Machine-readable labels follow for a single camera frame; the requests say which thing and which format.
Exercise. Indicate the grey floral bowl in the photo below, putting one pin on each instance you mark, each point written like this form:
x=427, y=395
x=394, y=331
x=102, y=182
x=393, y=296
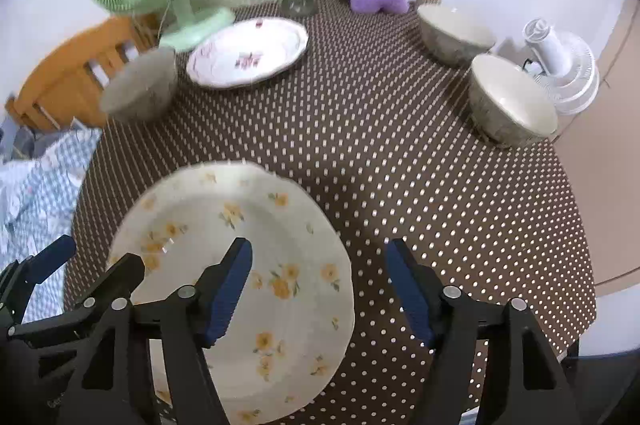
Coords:
x=143, y=89

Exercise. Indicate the white fan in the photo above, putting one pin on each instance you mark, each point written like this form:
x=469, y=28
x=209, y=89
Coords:
x=564, y=66

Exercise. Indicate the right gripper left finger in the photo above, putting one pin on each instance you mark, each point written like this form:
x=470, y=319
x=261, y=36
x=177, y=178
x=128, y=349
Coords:
x=116, y=365

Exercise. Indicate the blue checked bedding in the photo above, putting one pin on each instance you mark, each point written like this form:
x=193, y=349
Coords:
x=39, y=195

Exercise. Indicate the brown polka dot tablecloth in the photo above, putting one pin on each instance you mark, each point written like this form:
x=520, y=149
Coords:
x=381, y=137

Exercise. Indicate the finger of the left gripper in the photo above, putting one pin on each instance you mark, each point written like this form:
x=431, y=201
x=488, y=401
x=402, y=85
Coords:
x=117, y=282
x=18, y=280

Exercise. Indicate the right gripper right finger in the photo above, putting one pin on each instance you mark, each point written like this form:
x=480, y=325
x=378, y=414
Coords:
x=524, y=382

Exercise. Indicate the red patterned white plate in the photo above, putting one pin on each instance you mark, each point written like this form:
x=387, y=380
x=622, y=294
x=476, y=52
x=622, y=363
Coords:
x=247, y=52

